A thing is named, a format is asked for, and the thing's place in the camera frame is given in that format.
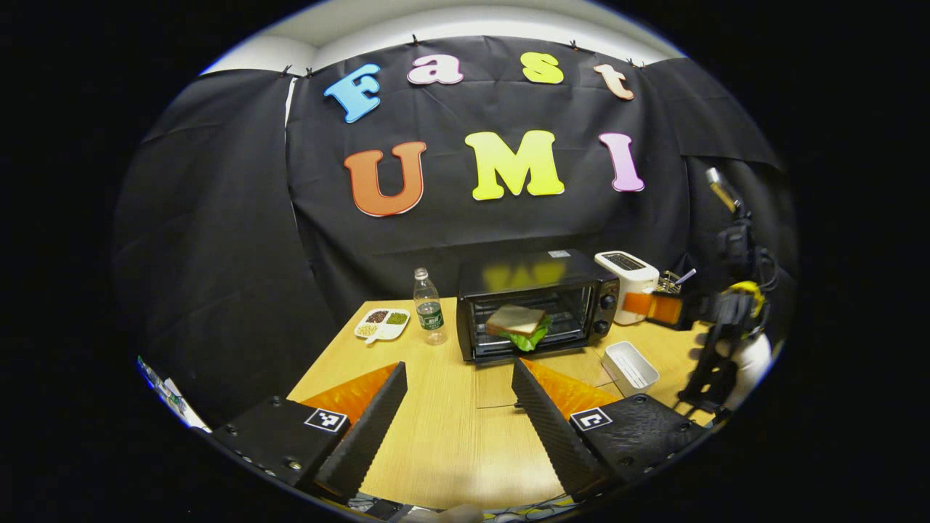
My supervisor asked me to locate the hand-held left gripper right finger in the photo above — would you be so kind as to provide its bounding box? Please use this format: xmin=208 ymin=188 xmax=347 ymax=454
xmin=511 ymin=357 xmax=709 ymax=503

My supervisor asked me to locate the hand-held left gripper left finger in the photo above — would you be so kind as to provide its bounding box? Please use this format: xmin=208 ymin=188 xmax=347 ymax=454
xmin=211 ymin=361 xmax=409 ymax=502

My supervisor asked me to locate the black electric oven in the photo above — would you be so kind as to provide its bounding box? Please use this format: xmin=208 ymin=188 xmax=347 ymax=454
xmin=456 ymin=249 xmax=620 ymax=410

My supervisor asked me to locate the toast and lettuce sandwich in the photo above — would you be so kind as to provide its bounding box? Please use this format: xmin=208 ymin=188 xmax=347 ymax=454
xmin=485 ymin=304 xmax=551 ymax=352

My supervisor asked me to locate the white rectangular food tray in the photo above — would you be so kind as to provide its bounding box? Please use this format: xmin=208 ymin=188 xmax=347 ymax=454
xmin=602 ymin=341 xmax=660 ymax=397

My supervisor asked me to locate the white toaster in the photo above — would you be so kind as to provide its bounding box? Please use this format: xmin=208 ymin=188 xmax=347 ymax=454
xmin=594 ymin=251 xmax=660 ymax=325

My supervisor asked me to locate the white divided grain dish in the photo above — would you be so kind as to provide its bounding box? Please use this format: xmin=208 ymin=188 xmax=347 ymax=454
xmin=354 ymin=308 xmax=411 ymax=344

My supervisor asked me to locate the clear plastic water bottle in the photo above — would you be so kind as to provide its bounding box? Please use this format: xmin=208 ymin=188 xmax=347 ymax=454
xmin=413 ymin=267 xmax=448 ymax=346

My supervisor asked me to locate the black backdrop cloth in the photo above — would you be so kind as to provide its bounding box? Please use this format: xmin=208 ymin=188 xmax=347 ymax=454
xmin=113 ymin=35 xmax=800 ymax=429

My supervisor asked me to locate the tangle of black cables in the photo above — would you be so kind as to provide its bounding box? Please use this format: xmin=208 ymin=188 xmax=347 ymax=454
xmin=483 ymin=494 xmax=582 ymax=520

